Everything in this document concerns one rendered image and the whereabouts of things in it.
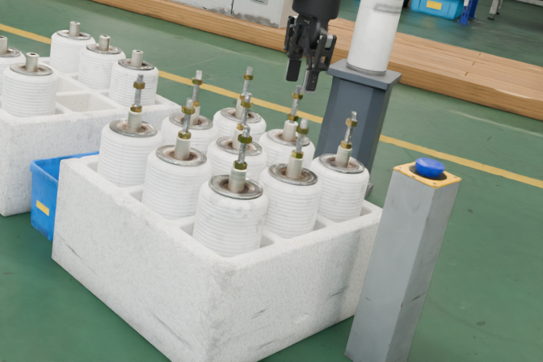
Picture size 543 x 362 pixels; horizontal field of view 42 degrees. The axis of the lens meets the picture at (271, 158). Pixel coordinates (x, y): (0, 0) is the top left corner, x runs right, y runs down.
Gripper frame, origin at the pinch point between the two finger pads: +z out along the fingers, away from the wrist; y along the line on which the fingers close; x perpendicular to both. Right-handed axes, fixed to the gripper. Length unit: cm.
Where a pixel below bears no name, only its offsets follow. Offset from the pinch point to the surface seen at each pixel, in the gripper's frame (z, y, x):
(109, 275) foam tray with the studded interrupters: 30.3, -9.6, 30.0
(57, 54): 15, 59, 31
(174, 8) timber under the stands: 29, 217, -41
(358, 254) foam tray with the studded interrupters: 22.8, -18.2, -7.0
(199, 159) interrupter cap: 10.3, -11.2, 19.4
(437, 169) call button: 2.8, -30.2, -7.5
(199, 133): 10.9, 1.6, 15.3
